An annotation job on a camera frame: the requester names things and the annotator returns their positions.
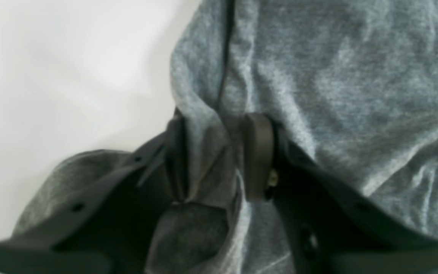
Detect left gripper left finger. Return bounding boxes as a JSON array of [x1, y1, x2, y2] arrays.
[[0, 115, 189, 274]]

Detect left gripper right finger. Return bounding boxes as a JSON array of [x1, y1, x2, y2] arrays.
[[243, 113, 438, 274]]

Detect grey T-shirt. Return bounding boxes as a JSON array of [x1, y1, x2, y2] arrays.
[[12, 0, 438, 274]]

